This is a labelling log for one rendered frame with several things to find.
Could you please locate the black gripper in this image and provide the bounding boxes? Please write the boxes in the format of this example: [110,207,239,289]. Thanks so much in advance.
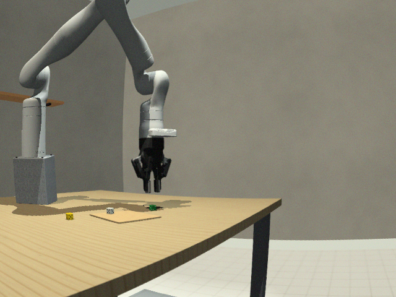
[131,137,171,193]

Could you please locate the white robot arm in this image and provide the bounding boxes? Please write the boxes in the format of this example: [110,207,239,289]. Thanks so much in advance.
[19,0,177,158]

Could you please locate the tan square mat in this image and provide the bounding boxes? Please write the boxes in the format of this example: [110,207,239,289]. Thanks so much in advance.
[90,210,161,224]

